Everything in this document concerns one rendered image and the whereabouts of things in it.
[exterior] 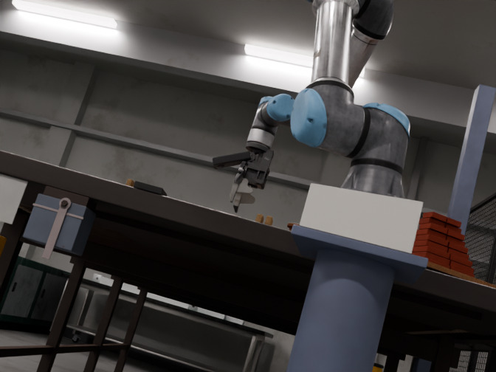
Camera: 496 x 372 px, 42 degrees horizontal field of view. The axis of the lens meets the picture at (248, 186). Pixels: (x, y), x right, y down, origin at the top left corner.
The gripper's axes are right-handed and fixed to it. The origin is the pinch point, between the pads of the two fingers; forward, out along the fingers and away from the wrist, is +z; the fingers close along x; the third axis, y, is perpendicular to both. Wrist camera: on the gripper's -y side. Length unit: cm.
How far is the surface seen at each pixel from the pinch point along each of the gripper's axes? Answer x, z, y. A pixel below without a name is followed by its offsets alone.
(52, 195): -25, 15, -42
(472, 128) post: 178, -116, 92
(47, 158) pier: 584, -95, -338
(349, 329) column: -53, 26, 39
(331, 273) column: -52, 16, 32
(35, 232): -27, 25, -42
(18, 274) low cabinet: 441, 49, -253
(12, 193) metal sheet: -25, 17, -53
